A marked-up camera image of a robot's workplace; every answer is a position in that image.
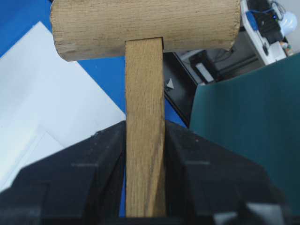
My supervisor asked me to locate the large white foam board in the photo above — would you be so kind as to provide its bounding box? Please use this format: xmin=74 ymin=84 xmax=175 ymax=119
xmin=0 ymin=22 xmax=125 ymax=189

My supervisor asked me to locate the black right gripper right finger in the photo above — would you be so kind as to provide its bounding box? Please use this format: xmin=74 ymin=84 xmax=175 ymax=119
xmin=165 ymin=121 xmax=293 ymax=225

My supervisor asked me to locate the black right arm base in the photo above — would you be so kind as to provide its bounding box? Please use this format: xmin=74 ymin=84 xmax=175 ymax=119
xmin=163 ymin=52 xmax=197 ymax=127

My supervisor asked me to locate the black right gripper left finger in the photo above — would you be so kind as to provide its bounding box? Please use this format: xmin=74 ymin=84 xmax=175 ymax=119
xmin=0 ymin=121 xmax=126 ymax=225

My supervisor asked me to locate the blue table cloth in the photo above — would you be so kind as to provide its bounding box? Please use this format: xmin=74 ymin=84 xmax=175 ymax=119
xmin=0 ymin=0 xmax=191 ymax=217

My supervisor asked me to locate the wooden mallet hammer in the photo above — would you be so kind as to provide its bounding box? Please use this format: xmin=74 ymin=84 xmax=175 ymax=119
xmin=50 ymin=0 xmax=240 ymax=218

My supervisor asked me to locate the dark green backdrop cloth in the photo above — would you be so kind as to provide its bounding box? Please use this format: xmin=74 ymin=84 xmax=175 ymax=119
xmin=189 ymin=54 xmax=300 ymax=225

